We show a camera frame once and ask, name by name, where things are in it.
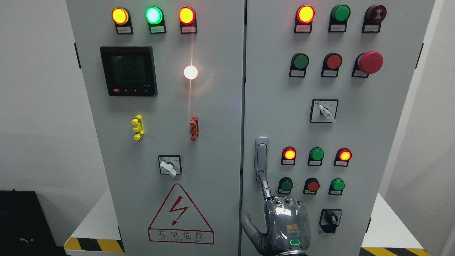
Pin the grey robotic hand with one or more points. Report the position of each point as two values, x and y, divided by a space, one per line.
288 232

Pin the silver cabinet door handle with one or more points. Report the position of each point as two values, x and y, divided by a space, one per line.
261 157

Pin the right grey cabinet door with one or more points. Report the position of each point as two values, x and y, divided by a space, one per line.
278 107

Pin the grey cabinet door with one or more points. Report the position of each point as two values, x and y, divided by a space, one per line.
211 164
278 107

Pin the left grey cabinet door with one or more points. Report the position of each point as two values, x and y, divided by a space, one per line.
211 164

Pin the red lit lamp left door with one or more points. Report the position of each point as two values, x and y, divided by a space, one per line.
187 18

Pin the green push button lower left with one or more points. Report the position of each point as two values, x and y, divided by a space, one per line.
285 185

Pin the green push button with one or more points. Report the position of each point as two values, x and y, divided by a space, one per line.
336 187
285 185
298 65

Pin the red push button lower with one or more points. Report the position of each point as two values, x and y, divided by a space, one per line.
311 186

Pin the red push button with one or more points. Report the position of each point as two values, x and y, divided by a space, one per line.
331 65
311 186

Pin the green push button lower right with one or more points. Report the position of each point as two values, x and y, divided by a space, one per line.
336 187

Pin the red lit lamp middle left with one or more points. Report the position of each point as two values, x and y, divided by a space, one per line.
288 156

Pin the red lit lamp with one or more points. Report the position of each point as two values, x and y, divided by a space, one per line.
288 156
342 157
303 19

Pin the green lamp middle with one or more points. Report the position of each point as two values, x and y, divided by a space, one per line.
316 156

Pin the red lit lamp middle right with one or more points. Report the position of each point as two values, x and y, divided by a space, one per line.
342 157

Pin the white platform with hazard stripes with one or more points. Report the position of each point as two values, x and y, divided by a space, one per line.
98 233

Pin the red electric hazard warning sticker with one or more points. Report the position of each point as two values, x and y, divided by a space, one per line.
179 220

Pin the red terminal connector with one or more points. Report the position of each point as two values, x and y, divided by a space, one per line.
194 128

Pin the green push button upper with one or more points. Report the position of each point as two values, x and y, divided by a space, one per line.
298 65

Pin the red push button upper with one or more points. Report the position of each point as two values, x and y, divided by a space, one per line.
331 65

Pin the white lit indicator lamp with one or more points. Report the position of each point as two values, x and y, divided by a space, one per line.
190 72

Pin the red emergency stop button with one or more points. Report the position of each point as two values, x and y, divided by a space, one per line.
367 63

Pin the yellow terminal connector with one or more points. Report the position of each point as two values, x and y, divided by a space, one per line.
138 128

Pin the red lit lamp right top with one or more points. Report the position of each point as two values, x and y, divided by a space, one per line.
303 19

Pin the green lamp right top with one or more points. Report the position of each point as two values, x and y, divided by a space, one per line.
338 18

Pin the black digital power meter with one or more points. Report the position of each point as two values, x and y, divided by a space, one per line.
129 71

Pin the dark red buzzer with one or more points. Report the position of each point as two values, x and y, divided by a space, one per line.
373 18

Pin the green lit indicator lamp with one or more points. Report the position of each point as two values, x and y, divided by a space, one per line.
155 19

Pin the black box at left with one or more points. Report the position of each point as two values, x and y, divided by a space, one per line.
24 230

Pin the yellow indicator lamp top left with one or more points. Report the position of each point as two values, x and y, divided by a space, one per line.
122 20

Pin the black knob selector switch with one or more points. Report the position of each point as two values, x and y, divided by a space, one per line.
330 219

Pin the upper right rotary selector switch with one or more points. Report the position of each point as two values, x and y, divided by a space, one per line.
323 110

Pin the left door rotary selector switch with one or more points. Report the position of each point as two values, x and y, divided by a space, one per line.
170 165

